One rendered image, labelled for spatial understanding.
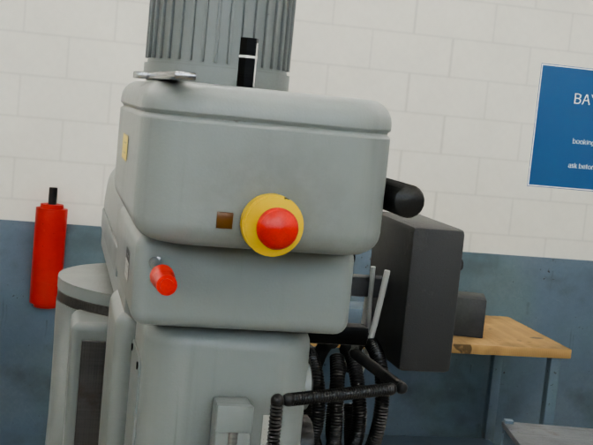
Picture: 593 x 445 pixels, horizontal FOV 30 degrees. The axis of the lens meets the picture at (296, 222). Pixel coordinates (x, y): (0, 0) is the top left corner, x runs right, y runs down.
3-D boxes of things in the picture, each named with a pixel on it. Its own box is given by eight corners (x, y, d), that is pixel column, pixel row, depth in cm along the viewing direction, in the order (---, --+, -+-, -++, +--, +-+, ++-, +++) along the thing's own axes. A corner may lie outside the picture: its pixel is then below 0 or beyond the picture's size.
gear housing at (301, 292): (352, 337, 122) (361, 248, 121) (129, 327, 116) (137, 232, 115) (290, 283, 154) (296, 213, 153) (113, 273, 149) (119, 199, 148)
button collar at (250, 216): (301, 259, 107) (306, 197, 107) (240, 254, 106) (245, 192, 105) (296, 255, 109) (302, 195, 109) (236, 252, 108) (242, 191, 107)
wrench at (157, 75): (206, 82, 99) (207, 72, 99) (163, 78, 98) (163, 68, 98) (168, 81, 123) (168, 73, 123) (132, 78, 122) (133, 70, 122)
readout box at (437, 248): (458, 374, 160) (474, 230, 158) (398, 372, 158) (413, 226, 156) (415, 343, 179) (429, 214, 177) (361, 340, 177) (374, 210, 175)
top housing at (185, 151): (394, 261, 112) (410, 103, 110) (132, 245, 106) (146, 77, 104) (296, 210, 157) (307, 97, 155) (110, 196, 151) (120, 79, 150)
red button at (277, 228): (298, 252, 104) (302, 210, 104) (257, 249, 103) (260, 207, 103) (291, 247, 107) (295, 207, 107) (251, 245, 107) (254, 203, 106)
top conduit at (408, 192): (423, 219, 115) (427, 185, 114) (385, 216, 114) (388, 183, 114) (323, 182, 158) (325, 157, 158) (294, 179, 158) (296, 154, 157)
